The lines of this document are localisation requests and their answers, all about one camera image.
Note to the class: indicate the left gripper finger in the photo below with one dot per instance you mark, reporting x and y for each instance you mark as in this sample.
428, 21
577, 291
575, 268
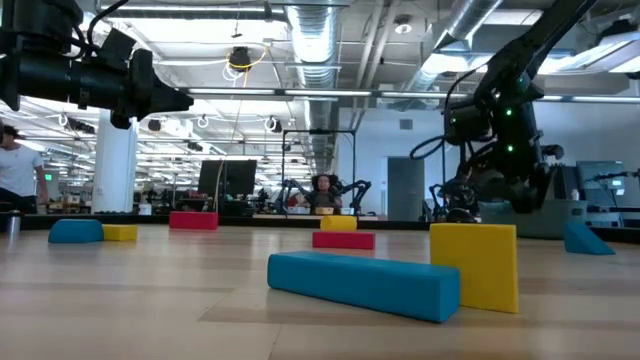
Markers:
170, 100

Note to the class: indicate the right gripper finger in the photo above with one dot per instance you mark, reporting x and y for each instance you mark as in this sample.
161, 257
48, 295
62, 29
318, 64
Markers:
524, 202
547, 190

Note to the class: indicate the blue wedge block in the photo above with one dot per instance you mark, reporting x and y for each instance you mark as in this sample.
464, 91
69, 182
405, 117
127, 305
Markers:
582, 242

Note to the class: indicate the yellow square block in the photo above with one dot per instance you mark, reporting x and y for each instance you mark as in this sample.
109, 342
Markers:
475, 265

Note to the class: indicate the red rectangular block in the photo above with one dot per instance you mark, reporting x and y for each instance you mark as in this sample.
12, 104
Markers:
193, 220
344, 240

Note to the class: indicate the blue half-round block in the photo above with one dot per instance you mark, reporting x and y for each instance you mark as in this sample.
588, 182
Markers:
75, 231

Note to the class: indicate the yellow rounded block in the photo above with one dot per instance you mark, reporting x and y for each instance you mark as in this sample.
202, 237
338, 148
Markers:
338, 223

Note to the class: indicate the long blue block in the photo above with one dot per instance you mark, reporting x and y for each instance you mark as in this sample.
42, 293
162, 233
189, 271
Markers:
360, 285

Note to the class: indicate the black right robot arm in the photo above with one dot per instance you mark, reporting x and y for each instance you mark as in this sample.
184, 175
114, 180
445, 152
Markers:
515, 125

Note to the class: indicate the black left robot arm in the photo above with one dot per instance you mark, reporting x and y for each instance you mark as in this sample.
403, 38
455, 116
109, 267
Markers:
50, 75

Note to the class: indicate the black background robot arm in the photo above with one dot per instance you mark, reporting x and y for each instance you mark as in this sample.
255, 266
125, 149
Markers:
287, 192
360, 190
450, 195

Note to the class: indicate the black upright panel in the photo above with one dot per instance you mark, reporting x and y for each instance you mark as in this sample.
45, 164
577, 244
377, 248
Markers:
566, 182

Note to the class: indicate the white bottle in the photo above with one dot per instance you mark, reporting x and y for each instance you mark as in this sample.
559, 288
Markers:
575, 195

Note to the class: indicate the grey plastic bin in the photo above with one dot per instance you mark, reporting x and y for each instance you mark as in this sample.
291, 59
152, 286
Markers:
555, 220

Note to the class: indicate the desk monitor with lit screen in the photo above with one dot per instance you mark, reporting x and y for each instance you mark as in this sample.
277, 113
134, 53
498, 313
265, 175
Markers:
600, 175

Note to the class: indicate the white building column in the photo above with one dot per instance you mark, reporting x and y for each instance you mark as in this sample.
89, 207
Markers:
115, 170

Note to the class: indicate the black monitor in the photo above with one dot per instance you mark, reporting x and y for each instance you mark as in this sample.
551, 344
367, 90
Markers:
227, 177

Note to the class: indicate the grey door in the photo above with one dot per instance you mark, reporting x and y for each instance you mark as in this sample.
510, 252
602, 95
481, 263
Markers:
405, 190

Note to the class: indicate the person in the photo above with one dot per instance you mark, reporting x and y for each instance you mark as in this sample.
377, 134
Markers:
325, 197
20, 170

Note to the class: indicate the long ceiling light bar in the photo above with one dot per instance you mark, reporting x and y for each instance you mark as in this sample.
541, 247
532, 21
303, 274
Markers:
325, 93

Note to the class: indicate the round ceiling sensor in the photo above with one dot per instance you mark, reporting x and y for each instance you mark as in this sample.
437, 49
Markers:
403, 25

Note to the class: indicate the yellow background bowl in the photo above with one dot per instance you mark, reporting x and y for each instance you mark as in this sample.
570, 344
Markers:
324, 211

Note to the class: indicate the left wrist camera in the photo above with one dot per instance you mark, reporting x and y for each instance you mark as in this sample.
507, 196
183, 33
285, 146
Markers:
117, 47

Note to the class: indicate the black ceiling-hung camera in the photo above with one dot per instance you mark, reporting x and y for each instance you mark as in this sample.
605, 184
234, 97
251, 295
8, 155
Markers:
240, 57

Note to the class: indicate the grey wall vent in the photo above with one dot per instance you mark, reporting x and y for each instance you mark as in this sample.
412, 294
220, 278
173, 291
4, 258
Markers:
406, 124

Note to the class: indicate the black aluminium table frame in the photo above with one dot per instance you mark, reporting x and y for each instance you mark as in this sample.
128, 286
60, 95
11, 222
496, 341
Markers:
250, 221

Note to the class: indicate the black frame stand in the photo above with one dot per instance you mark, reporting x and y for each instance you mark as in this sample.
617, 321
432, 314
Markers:
320, 131

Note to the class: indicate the silver spiral ceiling duct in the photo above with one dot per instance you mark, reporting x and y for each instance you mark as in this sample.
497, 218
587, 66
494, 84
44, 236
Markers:
315, 40
465, 20

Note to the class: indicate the silver metal post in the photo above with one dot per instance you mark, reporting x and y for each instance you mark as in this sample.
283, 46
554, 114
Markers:
13, 225

